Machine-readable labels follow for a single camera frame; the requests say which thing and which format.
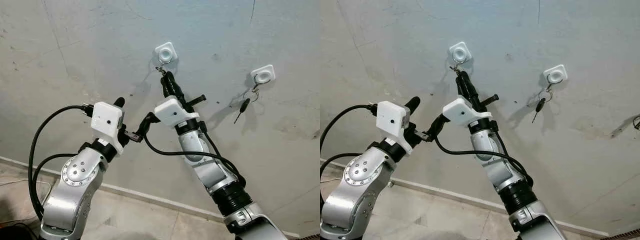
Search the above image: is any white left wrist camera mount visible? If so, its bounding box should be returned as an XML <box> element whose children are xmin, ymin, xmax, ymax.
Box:
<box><xmin>376</xmin><ymin>100</ymin><xmax>412</xmax><ymax>154</ymax></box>
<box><xmin>91</xmin><ymin>101</ymin><xmax>126</xmax><ymax>154</ymax></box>

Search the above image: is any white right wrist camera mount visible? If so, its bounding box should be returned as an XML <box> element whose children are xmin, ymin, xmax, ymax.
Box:
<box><xmin>153</xmin><ymin>98</ymin><xmax>200</xmax><ymax>130</ymax></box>
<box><xmin>442</xmin><ymin>97</ymin><xmax>494</xmax><ymax>129</ymax></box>

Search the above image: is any white square wall hook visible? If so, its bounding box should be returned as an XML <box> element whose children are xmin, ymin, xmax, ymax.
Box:
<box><xmin>153</xmin><ymin>41</ymin><xmax>179</xmax><ymax>66</ymax></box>
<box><xmin>448</xmin><ymin>41</ymin><xmax>473</xmax><ymax>65</ymax></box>
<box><xmin>543</xmin><ymin>64</ymin><xmax>569</xmax><ymax>85</ymax></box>
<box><xmin>250</xmin><ymin>64</ymin><xmax>277</xmax><ymax>86</ymax></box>

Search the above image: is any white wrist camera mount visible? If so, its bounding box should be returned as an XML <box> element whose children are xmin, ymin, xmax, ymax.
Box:
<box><xmin>91</xmin><ymin>101</ymin><xmax>126</xmax><ymax>154</ymax></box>
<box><xmin>153</xmin><ymin>98</ymin><xmax>200</xmax><ymax>130</ymax></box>
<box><xmin>376</xmin><ymin>100</ymin><xmax>412</xmax><ymax>154</ymax></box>
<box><xmin>442</xmin><ymin>97</ymin><xmax>494</xmax><ymax>129</ymax></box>

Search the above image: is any black headed key on ring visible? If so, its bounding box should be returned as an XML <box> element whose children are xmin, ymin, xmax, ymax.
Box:
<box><xmin>233</xmin><ymin>86</ymin><xmax>260</xmax><ymax>125</ymax></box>
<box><xmin>531</xmin><ymin>86</ymin><xmax>554</xmax><ymax>124</ymax></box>

